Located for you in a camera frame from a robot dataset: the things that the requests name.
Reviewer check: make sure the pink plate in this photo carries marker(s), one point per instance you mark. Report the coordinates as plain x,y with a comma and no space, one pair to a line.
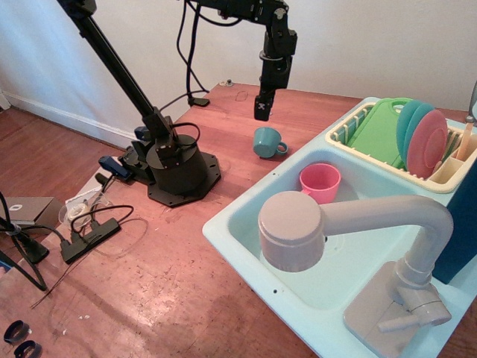
427,145

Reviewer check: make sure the light blue toy sink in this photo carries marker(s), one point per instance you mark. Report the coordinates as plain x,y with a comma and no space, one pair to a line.
312,302

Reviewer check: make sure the black power adapter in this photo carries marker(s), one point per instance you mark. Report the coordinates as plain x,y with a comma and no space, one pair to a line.
35,251

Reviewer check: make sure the grey cardboard box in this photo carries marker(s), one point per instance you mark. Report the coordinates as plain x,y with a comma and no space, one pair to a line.
34,211

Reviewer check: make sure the teal plate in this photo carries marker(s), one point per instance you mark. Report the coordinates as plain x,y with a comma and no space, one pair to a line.
409,117

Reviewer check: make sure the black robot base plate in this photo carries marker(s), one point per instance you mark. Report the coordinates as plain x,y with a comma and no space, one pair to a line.
183,184

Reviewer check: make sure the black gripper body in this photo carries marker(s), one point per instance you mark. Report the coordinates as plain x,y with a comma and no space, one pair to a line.
275,74

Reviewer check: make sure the green cutting board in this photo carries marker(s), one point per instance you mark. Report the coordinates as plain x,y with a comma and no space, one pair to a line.
376,136

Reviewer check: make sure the cream dish rack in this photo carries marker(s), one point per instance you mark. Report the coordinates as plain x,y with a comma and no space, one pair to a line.
448,173

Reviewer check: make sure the teal cup with handle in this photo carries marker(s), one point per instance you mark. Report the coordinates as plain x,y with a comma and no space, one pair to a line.
267,142

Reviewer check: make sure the black USB hub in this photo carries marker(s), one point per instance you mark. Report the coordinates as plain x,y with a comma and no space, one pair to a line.
71,251

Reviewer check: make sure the wooden utensil in rack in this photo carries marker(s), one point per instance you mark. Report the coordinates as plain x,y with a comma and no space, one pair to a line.
470,120

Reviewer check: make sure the grey toy faucet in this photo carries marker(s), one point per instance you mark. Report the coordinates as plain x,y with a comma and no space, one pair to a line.
296,232

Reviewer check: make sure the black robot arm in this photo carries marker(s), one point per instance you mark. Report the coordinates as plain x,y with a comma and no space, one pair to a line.
176,163

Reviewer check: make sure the pink plastic cup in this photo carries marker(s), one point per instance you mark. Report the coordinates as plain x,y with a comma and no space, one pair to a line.
320,181

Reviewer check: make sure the clear tape roll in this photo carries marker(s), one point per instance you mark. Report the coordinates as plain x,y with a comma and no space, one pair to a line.
74,209

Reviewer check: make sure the blue clamp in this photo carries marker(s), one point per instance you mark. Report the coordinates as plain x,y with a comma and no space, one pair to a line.
114,167

